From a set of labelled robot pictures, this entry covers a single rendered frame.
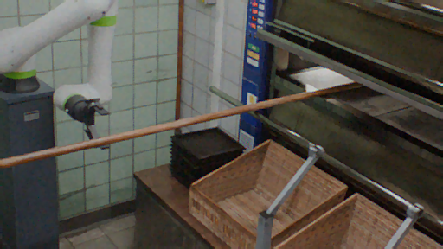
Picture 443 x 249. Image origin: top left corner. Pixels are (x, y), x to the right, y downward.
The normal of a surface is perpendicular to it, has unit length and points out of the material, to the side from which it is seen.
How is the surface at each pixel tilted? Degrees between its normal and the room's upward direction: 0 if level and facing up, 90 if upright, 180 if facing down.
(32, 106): 90
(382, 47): 70
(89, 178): 90
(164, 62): 90
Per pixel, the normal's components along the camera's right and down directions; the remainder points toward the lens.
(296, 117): -0.69, -0.16
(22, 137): 0.68, 0.32
